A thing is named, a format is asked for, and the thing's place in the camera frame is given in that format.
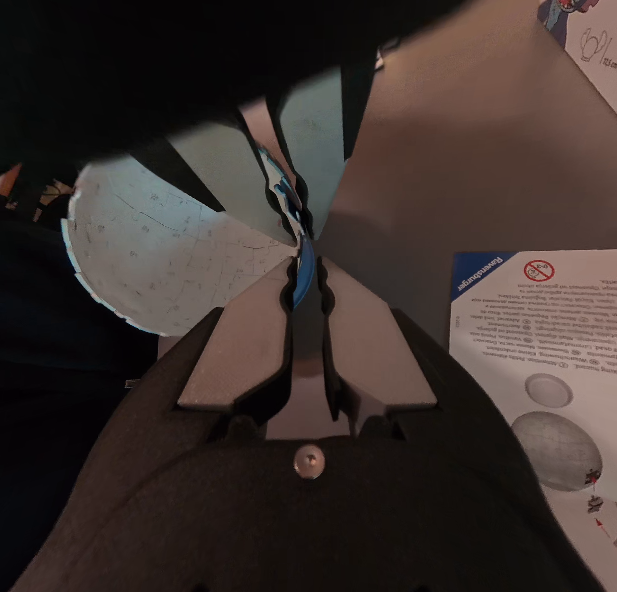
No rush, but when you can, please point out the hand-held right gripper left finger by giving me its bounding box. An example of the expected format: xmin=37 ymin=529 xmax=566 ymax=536
xmin=176 ymin=257 xmax=296 ymax=427

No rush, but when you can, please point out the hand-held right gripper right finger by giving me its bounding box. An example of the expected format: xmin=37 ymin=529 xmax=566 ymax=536
xmin=318 ymin=257 xmax=439 ymax=423

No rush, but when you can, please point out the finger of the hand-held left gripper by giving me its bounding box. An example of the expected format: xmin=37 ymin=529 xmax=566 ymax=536
xmin=166 ymin=121 xmax=298 ymax=247
xmin=270 ymin=66 xmax=351 ymax=241

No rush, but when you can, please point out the blue puzzle ball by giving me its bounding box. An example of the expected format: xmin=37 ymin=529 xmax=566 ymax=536
xmin=60 ymin=146 xmax=317 ymax=338

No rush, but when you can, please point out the cardboard puzzle box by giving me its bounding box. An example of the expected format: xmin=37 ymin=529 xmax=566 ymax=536
xmin=536 ymin=0 xmax=617 ymax=116

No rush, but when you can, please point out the white instruction sheet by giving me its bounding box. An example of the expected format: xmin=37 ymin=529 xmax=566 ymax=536
xmin=448 ymin=250 xmax=617 ymax=590

